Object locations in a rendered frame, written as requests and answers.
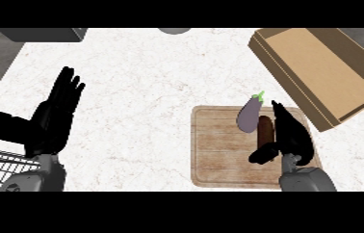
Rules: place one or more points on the wooden cutting board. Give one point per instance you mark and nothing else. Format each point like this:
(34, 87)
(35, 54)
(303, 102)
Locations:
(226, 147)

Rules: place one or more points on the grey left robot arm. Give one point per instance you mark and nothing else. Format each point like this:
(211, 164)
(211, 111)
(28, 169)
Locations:
(40, 176)

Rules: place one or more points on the dark grey appliance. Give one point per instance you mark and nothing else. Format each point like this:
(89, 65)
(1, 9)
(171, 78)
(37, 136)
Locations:
(44, 34)

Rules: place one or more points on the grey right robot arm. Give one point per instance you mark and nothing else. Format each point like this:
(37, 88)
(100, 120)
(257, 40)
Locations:
(303, 177)

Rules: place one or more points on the purple eggplant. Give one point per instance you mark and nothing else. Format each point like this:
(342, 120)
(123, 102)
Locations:
(248, 115)

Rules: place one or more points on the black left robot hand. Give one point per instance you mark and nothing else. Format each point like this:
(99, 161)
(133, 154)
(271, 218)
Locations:
(53, 121)

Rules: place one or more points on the cardboard box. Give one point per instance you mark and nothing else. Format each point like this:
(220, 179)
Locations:
(312, 73)

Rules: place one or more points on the grey flat panel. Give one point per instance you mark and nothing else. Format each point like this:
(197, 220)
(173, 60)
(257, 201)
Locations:
(7, 55)

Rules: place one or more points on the brown sweet potato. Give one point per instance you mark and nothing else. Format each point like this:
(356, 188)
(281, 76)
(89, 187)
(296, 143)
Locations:
(265, 131)

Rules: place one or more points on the grey round object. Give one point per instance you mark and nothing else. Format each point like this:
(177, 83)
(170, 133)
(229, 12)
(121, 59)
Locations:
(173, 31)

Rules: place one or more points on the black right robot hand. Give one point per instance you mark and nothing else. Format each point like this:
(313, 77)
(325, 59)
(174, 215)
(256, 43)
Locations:
(291, 134)

